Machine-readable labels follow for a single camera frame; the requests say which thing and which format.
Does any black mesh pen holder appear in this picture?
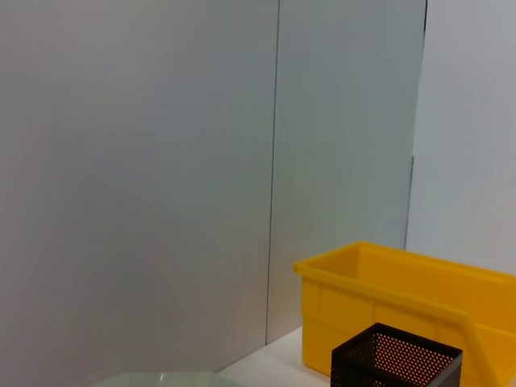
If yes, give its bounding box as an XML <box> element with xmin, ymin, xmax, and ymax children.
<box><xmin>331</xmin><ymin>322</ymin><xmax>464</xmax><ymax>387</ymax></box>

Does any pale green wavy fruit bowl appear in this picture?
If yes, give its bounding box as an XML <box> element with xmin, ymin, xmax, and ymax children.
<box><xmin>90</xmin><ymin>370</ymin><xmax>239</xmax><ymax>387</ymax></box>

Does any yellow plastic bin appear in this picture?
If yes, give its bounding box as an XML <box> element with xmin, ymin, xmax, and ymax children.
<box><xmin>293</xmin><ymin>240</ymin><xmax>516</xmax><ymax>387</ymax></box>

